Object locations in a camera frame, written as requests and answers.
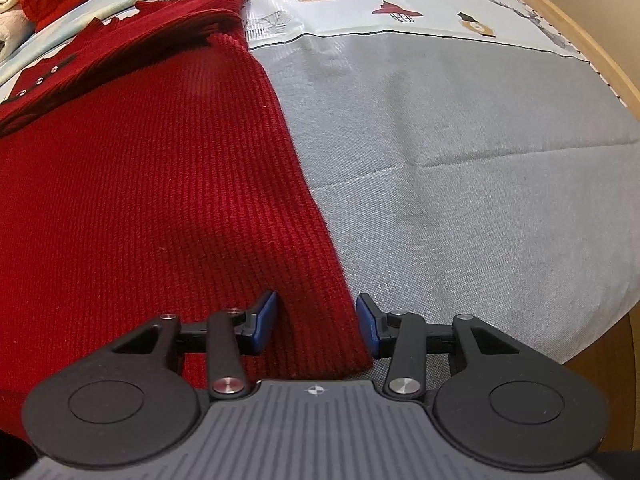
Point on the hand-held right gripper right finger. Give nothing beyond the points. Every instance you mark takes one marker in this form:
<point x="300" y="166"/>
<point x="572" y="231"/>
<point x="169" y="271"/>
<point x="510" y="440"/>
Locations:
<point x="367" y="325"/>

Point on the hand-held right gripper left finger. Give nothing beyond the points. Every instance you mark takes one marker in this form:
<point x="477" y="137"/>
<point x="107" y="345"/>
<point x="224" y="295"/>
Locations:
<point x="265" y="325"/>

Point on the red knit sweater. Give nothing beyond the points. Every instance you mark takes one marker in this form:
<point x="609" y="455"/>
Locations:
<point x="150" y="185"/>

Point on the cream folded blanket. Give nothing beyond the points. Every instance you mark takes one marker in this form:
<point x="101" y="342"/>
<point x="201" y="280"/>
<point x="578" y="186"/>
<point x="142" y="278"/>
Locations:
<point x="12" y="25"/>

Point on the wooden bed frame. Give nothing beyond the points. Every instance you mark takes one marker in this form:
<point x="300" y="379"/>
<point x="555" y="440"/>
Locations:
<point x="590" y="25"/>

